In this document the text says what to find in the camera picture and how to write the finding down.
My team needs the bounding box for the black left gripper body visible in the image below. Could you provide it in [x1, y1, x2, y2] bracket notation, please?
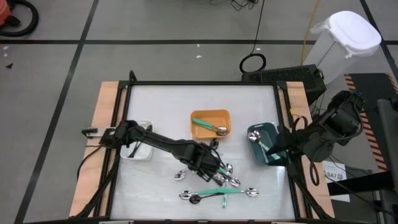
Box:
[182, 140, 221, 177]

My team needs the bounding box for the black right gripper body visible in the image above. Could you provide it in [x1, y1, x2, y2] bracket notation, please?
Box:
[285, 129, 312, 156]

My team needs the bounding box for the dark teal plastic bin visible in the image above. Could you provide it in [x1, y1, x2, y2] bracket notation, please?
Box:
[247, 122, 289, 167]

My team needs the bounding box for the orange plastic bin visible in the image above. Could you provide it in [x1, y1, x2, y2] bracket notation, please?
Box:
[189, 108, 233, 140]

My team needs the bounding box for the white paper label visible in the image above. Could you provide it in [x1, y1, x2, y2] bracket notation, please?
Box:
[322, 160, 351, 203]

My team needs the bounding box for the white plastic bin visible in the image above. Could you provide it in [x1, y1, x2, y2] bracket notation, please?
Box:
[119, 120, 154, 161]

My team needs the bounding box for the light wooden table board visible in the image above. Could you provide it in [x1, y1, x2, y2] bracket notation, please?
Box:
[68, 81, 128, 218]
[278, 81, 336, 218]

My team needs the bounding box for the black perforated computer case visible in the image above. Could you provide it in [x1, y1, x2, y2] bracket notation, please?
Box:
[241, 64, 328, 105]

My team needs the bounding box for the black floor beam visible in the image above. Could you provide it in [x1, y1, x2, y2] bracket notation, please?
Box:
[326, 179, 398, 197]

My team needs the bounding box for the black hazard-striped mat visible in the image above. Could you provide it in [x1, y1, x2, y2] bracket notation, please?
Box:
[343, 72, 398, 172]

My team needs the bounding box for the white lidded trash can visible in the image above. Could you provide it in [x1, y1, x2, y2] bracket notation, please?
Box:
[303, 10, 382, 85]

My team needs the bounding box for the orange shop vacuum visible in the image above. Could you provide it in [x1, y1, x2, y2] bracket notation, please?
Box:
[0, 0, 12, 27]

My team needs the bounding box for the yellow cable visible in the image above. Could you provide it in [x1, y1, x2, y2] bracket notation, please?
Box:
[300, 0, 322, 66]

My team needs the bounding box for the black hanging cable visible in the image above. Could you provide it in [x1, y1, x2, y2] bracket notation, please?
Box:
[238, 0, 267, 74]

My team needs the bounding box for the black vacuum hose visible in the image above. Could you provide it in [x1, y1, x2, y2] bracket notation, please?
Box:
[0, 0, 40, 38]

